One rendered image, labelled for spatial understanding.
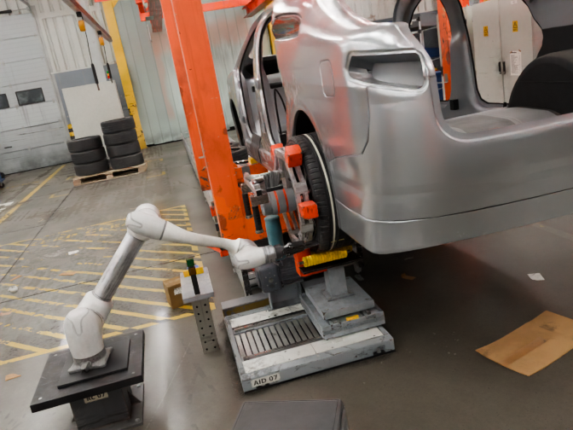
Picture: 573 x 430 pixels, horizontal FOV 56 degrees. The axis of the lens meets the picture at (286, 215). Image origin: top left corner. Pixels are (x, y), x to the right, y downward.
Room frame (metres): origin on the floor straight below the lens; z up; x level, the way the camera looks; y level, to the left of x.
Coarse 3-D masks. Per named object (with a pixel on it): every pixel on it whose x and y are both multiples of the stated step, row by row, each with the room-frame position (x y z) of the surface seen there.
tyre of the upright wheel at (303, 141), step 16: (288, 144) 2.98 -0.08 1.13; (304, 144) 2.74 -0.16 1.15; (320, 144) 2.74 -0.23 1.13; (304, 160) 2.67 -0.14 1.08; (320, 176) 2.60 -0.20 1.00; (320, 192) 2.57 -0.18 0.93; (320, 208) 2.56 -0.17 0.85; (320, 224) 2.58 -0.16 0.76; (336, 224) 2.59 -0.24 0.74; (320, 240) 2.63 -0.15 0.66; (336, 240) 2.66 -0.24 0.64; (352, 240) 2.69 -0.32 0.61
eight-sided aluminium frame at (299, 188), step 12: (276, 156) 2.96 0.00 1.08; (276, 168) 3.04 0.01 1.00; (288, 168) 2.69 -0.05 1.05; (300, 180) 2.65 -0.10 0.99; (300, 192) 2.60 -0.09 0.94; (300, 216) 2.60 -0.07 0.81; (288, 228) 2.99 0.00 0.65; (300, 228) 2.62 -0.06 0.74; (312, 228) 2.61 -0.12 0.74; (300, 240) 2.69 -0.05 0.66
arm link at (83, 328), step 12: (72, 312) 2.43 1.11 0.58; (84, 312) 2.41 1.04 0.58; (72, 324) 2.37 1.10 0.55; (84, 324) 2.37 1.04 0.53; (96, 324) 2.42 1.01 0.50; (72, 336) 2.35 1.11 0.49; (84, 336) 2.36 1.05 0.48; (96, 336) 2.39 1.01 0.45; (72, 348) 2.36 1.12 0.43; (84, 348) 2.35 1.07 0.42; (96, 348) 2.38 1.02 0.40
